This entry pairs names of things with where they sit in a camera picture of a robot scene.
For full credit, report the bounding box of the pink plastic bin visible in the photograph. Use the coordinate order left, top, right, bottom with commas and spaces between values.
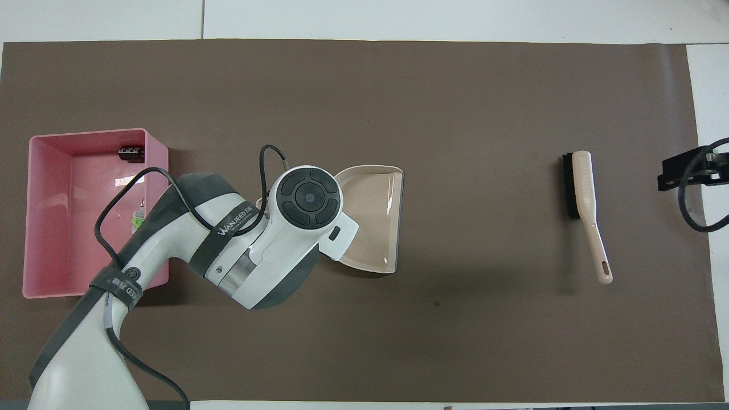
22, 128, 170, 300

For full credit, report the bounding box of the beige plastic dustpan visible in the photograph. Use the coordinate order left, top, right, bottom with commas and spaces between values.
255, 165, 405, 274

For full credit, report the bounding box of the beige brush with black bristles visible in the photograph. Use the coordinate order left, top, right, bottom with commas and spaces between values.
562, 150, 614, 285

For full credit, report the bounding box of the black cable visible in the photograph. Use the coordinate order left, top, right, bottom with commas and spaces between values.
677, 137, 729, 233
94, 144, 291, 410

